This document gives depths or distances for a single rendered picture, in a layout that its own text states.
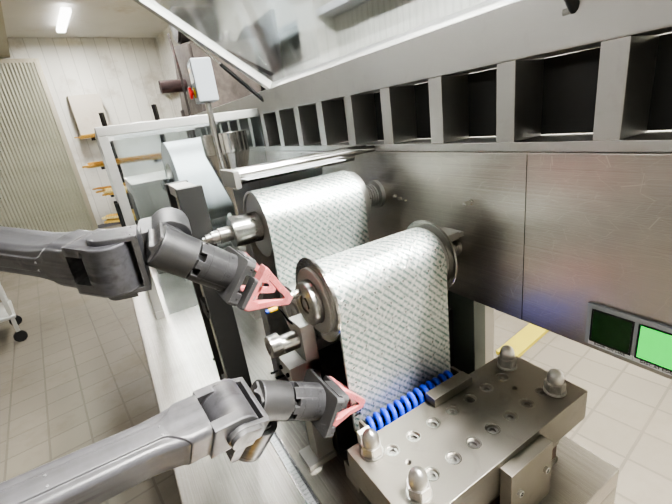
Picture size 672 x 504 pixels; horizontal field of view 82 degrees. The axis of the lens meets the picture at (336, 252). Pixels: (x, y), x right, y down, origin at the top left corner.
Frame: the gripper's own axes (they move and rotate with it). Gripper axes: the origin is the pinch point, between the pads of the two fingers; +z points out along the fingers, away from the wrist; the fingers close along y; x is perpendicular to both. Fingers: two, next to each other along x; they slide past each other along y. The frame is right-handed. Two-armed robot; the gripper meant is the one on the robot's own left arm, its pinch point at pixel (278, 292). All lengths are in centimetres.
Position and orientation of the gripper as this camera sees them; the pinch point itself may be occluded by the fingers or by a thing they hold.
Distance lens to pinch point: 61.9
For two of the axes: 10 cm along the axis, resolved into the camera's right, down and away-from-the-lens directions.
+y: 5.2, 2.2, -8.3
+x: 4.4, -9.0, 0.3
